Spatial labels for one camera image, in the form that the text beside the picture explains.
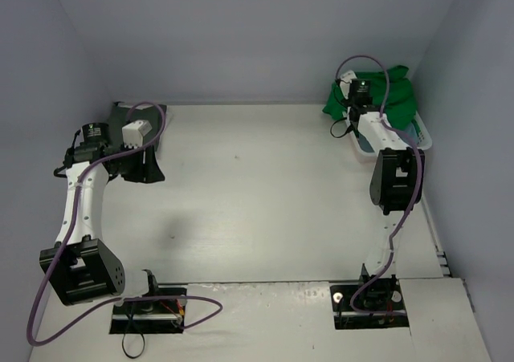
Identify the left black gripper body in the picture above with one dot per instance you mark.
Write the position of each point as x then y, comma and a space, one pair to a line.
144, 164

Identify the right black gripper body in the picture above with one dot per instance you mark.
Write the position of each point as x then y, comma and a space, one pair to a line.
354, 111

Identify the green t shirt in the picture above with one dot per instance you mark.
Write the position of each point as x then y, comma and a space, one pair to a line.
401, 105

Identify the grey t shirt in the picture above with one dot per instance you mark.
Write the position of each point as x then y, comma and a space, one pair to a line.
118, 118

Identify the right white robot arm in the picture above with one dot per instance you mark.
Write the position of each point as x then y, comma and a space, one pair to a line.
396, 183

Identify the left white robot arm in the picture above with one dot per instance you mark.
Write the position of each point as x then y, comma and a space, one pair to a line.
81, 267

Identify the light blue t shirt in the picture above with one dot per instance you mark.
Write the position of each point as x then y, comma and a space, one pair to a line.
411, 130

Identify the white laundry basket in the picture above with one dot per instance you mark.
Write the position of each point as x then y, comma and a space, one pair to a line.
425, 142

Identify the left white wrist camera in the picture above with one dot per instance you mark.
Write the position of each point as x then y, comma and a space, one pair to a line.
134, 133

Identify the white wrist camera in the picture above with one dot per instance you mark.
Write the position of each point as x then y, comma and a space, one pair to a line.
134, 133
344, 82

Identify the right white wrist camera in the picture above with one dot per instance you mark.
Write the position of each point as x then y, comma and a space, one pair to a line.
344, 82

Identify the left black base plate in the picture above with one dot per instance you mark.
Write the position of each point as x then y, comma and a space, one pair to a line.
161, 317

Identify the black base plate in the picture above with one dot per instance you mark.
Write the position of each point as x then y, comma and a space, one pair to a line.
384, 310
161, 317

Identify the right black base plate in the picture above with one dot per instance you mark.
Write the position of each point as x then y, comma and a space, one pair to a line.
384, 310

